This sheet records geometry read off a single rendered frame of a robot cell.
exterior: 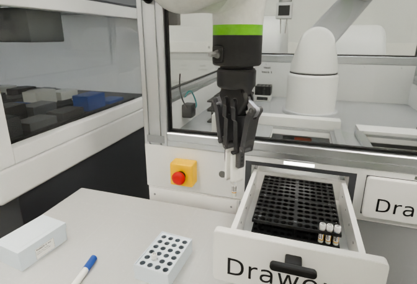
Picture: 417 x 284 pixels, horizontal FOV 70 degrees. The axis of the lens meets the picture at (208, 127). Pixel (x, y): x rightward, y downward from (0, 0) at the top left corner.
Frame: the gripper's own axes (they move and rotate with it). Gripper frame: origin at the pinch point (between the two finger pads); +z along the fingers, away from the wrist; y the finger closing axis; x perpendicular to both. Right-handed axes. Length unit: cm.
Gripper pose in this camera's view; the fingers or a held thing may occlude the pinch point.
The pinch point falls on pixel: (234, 164)
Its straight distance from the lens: 63.6
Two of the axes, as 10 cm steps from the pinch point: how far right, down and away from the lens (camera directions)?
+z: 0.0, 9.6, 2.9
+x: 8.2, -1.7, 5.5
